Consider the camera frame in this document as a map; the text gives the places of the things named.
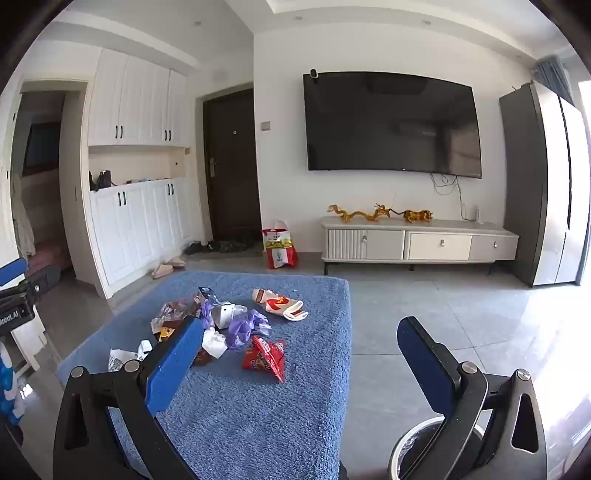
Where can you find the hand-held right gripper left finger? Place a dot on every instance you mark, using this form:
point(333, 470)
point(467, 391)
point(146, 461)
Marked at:
point(175, 364)

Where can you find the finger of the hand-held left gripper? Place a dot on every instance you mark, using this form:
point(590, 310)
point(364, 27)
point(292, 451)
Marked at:
point(14, 272)
point(44, 280)

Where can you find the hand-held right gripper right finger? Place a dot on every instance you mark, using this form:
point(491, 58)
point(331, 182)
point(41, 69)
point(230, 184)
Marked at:
point(420, 364)

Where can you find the white tissue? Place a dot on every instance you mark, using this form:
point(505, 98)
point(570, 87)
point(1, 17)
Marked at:
point(214, 344)

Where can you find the clear plastic wrapper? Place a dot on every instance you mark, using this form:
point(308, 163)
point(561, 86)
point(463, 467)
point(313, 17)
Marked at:
point(171, 316)

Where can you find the white printed paper wrapper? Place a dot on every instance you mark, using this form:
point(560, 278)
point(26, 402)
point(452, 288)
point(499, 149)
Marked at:
point(122, 357)

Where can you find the white carton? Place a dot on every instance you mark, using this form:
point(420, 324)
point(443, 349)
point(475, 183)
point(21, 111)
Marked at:
point(227, 314)

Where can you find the white trash bin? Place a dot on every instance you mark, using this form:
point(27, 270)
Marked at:
point(406, 443)

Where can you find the purple plastic bag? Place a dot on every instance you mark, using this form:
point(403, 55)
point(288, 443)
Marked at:
point(247, 325)

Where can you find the red snack packet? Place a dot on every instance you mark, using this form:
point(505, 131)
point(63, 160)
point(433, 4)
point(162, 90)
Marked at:
point(264, 357)

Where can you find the white and red wrapper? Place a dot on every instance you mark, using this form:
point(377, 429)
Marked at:
point(279, 304)

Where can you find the white stool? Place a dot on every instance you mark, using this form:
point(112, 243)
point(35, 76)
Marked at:
point(27, 341)

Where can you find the small dark blue packet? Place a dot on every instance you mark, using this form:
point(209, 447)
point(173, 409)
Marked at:
point(205, 293)

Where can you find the beige slipper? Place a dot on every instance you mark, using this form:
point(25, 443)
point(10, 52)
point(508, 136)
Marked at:
point(178, 262)
point(161, 271)

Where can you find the blue towel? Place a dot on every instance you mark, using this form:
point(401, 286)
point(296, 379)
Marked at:
point(258, 415)

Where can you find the white floor cabinets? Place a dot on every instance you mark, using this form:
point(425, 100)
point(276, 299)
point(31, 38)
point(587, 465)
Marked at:
point(134, 230)

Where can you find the dark handbag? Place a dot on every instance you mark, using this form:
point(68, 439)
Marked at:
point(104, 181)

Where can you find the white television cabinet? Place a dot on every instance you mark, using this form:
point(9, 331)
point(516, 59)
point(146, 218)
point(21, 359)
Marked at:
point(438, 244)

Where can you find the dark shoes by door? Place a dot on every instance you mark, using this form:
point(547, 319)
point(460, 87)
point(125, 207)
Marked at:
point(217, 247)

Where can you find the gold tiger figurine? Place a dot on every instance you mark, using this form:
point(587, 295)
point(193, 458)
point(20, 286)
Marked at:
point(415, 216)

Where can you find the red and white shopping bag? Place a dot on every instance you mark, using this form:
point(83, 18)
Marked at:
point(279, 249)

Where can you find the gold dragon figurine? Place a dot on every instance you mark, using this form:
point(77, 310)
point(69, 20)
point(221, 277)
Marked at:
point(358, 214)

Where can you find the dark brown door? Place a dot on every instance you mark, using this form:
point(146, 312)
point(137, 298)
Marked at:
point(233, 175)

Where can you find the grey refrigerator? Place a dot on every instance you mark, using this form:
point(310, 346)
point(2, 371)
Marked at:
point(531, 184)

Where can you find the grey curtain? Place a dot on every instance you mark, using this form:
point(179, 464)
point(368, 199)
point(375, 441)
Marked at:
point(551, 76)

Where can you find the white wall cabinets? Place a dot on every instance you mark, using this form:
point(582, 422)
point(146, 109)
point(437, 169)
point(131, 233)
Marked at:
point(134, 101)

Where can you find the black wall television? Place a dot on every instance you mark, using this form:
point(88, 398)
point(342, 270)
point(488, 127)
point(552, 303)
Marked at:
point(392, 124)

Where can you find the small white camera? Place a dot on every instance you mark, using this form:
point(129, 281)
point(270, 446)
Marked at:
point(314, 74)

